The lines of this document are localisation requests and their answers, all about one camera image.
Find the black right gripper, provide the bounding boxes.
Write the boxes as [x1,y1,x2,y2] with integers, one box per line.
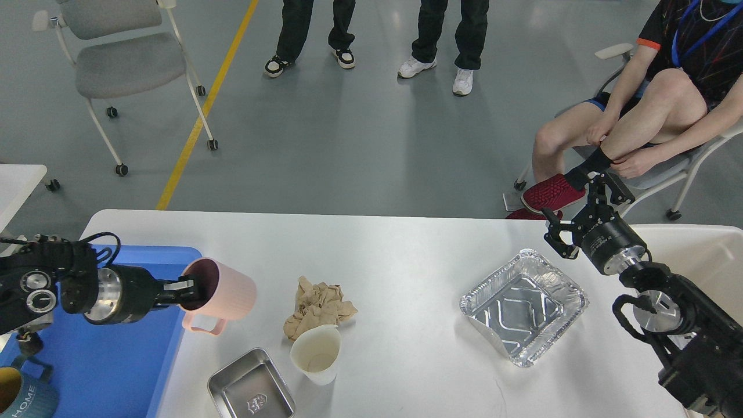
[542,172,647,276]

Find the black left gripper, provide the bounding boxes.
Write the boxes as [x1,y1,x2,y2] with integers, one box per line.
[84,264,197,325]

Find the pink ribbed mug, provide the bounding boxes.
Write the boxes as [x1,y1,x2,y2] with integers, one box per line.
[181,257,257,336]

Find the aluminium foil tray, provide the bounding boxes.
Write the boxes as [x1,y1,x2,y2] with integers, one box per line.
[460,248,589,367]

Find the small steel tray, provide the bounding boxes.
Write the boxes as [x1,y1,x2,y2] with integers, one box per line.
[207,348,295,417]

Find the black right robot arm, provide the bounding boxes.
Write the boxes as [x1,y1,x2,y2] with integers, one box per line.
[542,174,742,417]

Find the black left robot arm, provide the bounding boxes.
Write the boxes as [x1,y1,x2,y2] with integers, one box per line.
[1,232,208,358]

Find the white chair under person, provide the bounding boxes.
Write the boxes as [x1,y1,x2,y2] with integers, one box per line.
[503,43,742,221]

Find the blue plastic tray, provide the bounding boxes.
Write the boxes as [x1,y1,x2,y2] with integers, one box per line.
[0,244,204,418]

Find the crumpled brown paper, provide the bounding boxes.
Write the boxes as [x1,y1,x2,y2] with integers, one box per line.
[283,276,358,341]

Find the white paper cup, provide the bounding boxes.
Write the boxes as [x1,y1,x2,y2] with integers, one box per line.
[290,325,341,385]

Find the dark blue home mug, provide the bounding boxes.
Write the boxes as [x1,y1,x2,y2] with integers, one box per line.
[1,355,59,417]

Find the seated person in shorts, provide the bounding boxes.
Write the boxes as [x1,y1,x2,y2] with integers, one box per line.
[509,1,742,220]

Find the white side table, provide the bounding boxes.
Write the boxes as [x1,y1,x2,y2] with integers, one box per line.
[1,163,61,239]

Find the standing person white sneakers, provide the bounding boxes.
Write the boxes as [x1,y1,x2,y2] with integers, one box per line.
[398,0,489,96]

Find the grey rolling chair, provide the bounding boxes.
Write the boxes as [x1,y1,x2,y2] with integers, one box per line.
[32,1,207,142]

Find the standing person black-white sneakers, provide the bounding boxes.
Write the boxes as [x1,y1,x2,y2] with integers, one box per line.
[265,0,357,78]

